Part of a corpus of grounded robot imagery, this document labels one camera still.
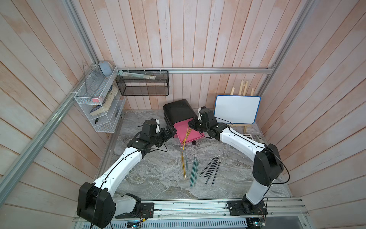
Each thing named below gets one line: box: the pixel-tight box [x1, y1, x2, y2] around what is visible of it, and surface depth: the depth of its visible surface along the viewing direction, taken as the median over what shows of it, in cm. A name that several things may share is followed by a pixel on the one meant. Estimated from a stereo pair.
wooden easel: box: [230, 80, 255, 134], surface depth 93 cm
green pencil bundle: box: [189, 155, 200, 189], surface depth 87 cm
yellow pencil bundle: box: [181, 152, 187, 179], surface depth 91 cm
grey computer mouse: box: [99, 61, 113, 77], surface depth 85 cm
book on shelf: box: [89, 84, 119, 116], surface depth 83 cm
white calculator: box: [242, 133, 254, 141], surface depth 106 cm
